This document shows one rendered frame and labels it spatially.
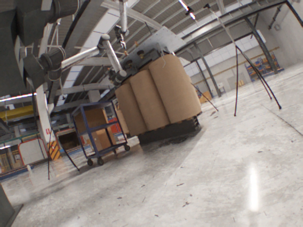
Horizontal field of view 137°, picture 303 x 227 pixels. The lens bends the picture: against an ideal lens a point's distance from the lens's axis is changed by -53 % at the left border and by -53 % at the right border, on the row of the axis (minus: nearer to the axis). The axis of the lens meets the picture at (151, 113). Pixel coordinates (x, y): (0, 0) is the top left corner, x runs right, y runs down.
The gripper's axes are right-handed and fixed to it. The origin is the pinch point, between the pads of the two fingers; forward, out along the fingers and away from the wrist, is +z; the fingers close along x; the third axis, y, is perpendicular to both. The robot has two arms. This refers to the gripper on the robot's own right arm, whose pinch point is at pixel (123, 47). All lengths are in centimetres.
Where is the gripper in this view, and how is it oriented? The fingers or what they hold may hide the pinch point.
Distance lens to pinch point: 228.5
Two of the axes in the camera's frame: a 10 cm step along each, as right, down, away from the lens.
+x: 4.4, -1.3, 8.9
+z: 3.6, 9.3, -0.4
